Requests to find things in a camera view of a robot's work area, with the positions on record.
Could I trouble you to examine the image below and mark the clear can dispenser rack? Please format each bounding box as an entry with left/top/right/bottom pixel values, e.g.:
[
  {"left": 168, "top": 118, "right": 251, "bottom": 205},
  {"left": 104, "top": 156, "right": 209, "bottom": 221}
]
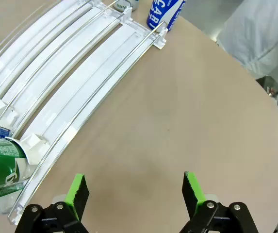
[{"left": 0, "top": 0, "right": 167, "bottom": 225}]

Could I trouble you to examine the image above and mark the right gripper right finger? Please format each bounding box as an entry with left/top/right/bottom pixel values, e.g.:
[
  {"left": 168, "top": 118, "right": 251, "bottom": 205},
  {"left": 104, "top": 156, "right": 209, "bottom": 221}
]
[{"left": 179, "top": 171, "right": 260, "bottom": 233}]

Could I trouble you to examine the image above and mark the green Chilsung can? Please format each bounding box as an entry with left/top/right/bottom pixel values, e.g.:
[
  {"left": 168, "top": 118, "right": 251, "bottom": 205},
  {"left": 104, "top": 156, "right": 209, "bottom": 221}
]
[{"left": 0, "top": 134, "right": 34, "bottom": 192}]

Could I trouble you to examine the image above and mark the white labelled beverage can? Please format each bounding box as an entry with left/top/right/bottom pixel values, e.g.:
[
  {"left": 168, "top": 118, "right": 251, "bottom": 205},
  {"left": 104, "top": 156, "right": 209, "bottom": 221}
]
[{"left": 113, "top": 0, "right": 137, "bottom": 12}]

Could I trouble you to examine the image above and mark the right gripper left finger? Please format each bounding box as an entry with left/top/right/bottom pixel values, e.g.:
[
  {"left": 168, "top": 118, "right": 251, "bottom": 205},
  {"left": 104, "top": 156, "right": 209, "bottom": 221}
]
[{"left": 14, "top": 173, "right": 90, "bottom": 233}]

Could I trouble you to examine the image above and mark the person in white hoodie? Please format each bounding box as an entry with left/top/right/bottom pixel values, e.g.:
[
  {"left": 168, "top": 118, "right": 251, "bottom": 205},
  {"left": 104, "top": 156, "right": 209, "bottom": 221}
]
[{"left": 217, "top": 0, "right": 278, "bottom": 81}]

